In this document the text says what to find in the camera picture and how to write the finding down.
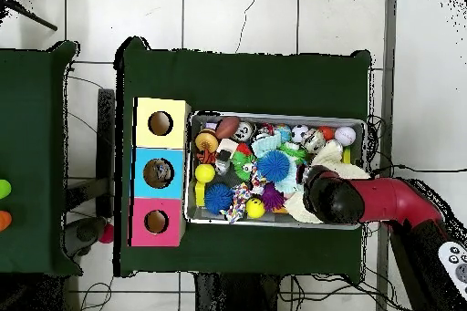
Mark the cream knitted cloth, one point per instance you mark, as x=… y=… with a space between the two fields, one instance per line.
x=330 y=157

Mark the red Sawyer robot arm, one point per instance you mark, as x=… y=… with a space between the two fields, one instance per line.
x=394 y=198

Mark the wooden box with three holes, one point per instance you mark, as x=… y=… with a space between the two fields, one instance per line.
x=171 y=139

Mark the shallow clear mesh bin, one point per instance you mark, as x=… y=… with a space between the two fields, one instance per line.
x=292 y=117

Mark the brown toy football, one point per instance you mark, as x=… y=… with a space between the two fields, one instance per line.
x=228 y=126

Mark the wooden burger toy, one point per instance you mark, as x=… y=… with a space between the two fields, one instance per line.
x=206 y=141

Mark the teal knitted cloth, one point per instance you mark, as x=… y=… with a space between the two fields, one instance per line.
x=264 y=145

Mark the large blue spiky ball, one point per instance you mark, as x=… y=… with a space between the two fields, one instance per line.
x=273 y=165

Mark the small blue spiky ball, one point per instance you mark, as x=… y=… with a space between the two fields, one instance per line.
x=219 y=198

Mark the yellow smiley ball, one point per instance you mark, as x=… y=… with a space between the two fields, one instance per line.
x=255 y=208

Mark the green spiky ball with eyes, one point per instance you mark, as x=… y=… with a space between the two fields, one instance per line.
x=297 y=153

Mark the black and white soccer ball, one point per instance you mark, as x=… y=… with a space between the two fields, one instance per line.
x=300 y=133

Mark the dark green table cloth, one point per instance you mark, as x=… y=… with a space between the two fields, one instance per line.
x=237 y=81
x=29 y=125

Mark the white baseball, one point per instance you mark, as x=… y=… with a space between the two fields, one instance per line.
x=345 y=136

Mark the black upright panel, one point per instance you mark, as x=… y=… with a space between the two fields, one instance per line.
x=105 y=136

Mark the red ball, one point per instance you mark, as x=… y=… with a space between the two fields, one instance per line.
x=107 y=234

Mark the grey rounded object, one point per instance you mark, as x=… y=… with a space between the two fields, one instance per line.
x=84 y=232

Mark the bright green round object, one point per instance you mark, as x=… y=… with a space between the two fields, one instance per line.
x=3 y=189

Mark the orange round object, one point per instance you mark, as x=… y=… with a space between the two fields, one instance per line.
x=4 y=220

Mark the black rod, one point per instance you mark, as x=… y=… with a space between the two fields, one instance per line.
x=33 y=17

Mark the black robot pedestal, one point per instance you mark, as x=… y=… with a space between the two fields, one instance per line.
x=233 y=292

